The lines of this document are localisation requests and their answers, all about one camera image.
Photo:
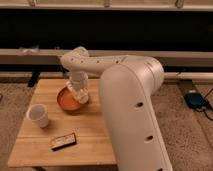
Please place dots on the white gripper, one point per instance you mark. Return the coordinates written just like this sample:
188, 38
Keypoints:
78, 80

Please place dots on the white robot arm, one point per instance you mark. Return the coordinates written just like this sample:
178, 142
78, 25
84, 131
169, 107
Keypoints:
125, 88

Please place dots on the orange ceramic bowl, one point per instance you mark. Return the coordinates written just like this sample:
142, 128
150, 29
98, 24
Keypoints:
66, 100

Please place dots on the white plastic cup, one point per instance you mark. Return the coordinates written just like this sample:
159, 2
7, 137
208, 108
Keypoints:
37, 114

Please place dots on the dark snack bar packet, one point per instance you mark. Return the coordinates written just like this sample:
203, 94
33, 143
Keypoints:
63, 141

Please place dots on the wooden table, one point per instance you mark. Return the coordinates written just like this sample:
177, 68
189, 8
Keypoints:
32, 147

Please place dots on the blue power box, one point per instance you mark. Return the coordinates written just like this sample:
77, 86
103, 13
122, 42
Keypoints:
194, 100

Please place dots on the black table leg bracket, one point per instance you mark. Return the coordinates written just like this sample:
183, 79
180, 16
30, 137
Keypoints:
34, 79

